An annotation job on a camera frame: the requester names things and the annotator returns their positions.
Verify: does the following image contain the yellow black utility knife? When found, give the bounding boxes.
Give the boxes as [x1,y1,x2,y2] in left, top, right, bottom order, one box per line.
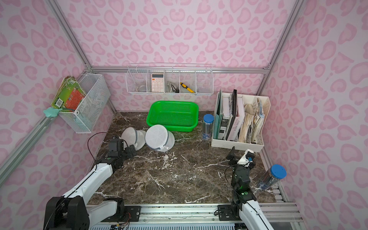
[180,82,195,94]

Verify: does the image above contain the white calculator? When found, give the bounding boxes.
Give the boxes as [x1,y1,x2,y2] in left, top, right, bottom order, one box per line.
[151,73,164,93]

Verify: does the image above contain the white file organizer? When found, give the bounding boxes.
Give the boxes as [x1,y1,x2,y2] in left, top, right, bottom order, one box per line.
[211,90,271,152]

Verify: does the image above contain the white wire shelf back wall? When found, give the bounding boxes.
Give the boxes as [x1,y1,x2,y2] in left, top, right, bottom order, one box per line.
[126,67,214,95]

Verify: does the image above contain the white mesh laundry bag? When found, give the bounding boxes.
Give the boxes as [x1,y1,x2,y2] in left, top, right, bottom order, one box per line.
[120,127,146,151]

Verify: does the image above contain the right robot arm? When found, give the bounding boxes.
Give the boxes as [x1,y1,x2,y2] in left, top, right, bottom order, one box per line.
[226,147,273,230]

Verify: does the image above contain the green red booklet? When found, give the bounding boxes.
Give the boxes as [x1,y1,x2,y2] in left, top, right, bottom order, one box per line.
[51,76,87,111]

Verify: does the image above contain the metal clips in shelf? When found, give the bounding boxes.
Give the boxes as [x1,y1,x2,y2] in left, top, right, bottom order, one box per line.
[167,81,180,94]

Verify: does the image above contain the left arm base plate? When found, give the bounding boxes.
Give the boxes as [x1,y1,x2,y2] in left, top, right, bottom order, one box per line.
[102,206,141,223]

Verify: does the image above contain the round metal tin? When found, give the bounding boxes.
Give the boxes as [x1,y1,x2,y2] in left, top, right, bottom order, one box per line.
[137,84,148,93]

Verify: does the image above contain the black binder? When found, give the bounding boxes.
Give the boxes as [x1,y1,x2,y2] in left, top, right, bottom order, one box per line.
[226,89,238,141]

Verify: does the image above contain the beige papers in organizer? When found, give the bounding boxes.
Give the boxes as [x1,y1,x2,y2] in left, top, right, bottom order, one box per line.
[238,97,265,145]

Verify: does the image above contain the mint green star hook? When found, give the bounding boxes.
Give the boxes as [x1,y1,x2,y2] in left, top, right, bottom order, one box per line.
[43,107,62,117]

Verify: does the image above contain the pencil tube blue lid lying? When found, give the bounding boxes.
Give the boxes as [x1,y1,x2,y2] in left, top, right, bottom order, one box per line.
[257,164,287,190]

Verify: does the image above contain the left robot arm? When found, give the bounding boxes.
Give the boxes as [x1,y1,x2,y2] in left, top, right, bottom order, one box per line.
[43,138,139,230]

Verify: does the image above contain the pencil tube blue lid standing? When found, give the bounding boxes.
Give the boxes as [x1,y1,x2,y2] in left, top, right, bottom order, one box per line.
[202,114,214,140]

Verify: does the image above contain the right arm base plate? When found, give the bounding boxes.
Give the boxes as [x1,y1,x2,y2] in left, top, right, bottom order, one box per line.
[214,204,241,221]

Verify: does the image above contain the white book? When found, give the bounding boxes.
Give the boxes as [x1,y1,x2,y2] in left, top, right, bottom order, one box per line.
[228,96,245,141]

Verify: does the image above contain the green plastic basket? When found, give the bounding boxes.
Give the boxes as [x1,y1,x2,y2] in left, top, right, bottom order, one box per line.
[146,101,199,132]

